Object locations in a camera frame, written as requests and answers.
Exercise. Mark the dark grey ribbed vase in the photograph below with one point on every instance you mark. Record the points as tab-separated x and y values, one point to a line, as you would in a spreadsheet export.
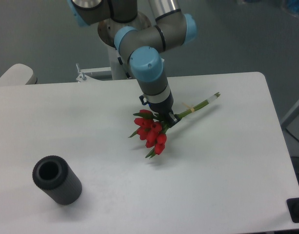
53	175

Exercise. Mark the white metal base frame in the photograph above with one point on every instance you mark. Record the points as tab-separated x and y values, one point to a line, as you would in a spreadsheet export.
93	74

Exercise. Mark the white chair seat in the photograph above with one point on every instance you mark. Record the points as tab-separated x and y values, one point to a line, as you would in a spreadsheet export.
18	74

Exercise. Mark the black device at table edge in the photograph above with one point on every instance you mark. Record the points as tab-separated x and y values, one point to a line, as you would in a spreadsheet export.
293	207

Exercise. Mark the white furniture at right edge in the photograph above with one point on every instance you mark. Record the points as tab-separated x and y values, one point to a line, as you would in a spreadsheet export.
290	116

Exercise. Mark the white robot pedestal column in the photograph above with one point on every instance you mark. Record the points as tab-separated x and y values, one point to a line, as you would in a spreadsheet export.
117	61

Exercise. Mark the clear bag with blue items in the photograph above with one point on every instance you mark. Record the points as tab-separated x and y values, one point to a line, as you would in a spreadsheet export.
291	7

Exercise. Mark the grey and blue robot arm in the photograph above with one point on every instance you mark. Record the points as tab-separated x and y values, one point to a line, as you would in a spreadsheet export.
139	46

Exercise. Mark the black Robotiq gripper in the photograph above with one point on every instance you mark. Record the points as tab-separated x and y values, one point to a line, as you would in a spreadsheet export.
164	109

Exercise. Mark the red tulip bouquet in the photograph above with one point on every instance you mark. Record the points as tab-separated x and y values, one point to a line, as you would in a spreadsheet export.
152	127

